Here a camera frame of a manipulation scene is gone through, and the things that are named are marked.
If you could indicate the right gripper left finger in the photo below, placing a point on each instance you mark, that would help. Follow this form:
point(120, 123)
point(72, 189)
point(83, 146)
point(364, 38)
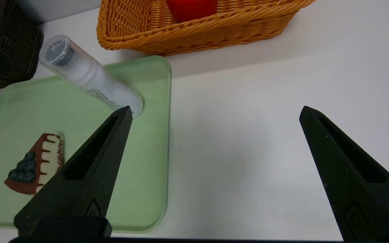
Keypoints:
point(86, 182)

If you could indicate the chocolate blueberry cake slice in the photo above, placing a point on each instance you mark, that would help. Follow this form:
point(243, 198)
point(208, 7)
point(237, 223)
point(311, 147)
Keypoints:
point(35, 162)

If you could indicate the red apple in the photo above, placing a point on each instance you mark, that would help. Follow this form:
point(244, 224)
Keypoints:
point(191, 10)

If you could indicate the dark brown wicker basket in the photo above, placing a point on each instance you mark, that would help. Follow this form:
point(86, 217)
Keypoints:
point(5, 50)

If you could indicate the orange wicker basket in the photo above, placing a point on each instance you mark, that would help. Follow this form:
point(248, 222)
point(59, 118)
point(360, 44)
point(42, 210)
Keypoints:
point(214, 33)

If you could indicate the light green plastic tray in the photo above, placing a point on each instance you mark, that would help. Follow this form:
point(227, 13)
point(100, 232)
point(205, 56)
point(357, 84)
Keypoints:
point(140, 168)

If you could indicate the white bottle with clear cap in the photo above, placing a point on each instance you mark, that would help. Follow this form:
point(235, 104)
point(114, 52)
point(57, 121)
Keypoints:
point(89, 74)

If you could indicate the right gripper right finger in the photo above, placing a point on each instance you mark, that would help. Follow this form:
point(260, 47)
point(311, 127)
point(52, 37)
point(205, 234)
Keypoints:
point(360, 195)

